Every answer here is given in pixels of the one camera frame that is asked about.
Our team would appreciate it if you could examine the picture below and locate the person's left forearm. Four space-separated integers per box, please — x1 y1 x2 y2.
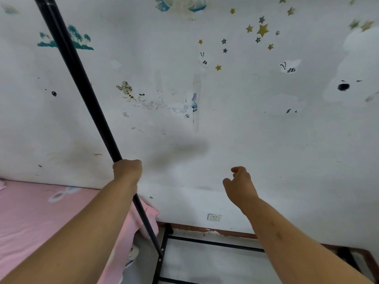
0 178 138 284

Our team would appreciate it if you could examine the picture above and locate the large bee wall sticker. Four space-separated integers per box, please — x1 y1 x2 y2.
280 59 302 74

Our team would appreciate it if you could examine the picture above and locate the rabbit wall sticker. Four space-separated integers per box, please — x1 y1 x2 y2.
170 92 198 119

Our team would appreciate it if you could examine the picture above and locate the black metal rack base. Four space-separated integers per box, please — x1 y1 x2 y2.
152 223 362 284

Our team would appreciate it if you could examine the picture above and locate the person's right hand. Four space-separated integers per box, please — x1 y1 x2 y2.
223 166 260 209

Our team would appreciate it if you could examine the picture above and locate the tiger wall sticker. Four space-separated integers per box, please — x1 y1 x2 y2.
116 81 137 101

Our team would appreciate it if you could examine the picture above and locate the person's right forearm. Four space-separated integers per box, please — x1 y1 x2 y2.
239 197 375 284

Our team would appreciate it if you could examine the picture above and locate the black metal pole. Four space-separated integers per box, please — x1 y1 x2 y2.
33 0 164 258

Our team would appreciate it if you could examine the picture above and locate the pink bed sheet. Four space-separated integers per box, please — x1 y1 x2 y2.
0 180 160 284

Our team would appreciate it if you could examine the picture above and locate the person's left hand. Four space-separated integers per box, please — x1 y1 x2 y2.
113 159 143 195

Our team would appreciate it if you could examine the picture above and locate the palm tree island wall sticker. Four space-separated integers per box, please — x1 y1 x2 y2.
37 25 95 51

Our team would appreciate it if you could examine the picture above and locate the white bear wall sticker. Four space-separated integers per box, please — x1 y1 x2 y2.
322 26 379 106

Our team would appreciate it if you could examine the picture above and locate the blue and white wall sticker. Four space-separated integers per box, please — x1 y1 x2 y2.
155 0 208 13

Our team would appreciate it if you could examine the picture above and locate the group of star wall stickers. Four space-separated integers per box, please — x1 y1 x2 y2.
198 0 375 71

